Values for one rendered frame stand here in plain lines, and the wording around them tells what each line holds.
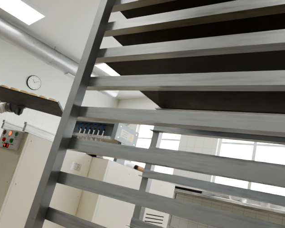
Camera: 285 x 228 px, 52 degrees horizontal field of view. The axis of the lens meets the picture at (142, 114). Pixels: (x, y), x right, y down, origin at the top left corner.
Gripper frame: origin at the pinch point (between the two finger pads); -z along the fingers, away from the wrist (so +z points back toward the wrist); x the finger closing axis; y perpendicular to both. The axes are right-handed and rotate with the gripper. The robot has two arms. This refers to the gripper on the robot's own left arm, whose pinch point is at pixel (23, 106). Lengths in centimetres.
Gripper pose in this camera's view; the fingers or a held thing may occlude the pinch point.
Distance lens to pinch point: 221.5
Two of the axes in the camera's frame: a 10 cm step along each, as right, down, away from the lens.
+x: 2.4, -9.4, 2.6
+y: 5.8, 3.5, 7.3
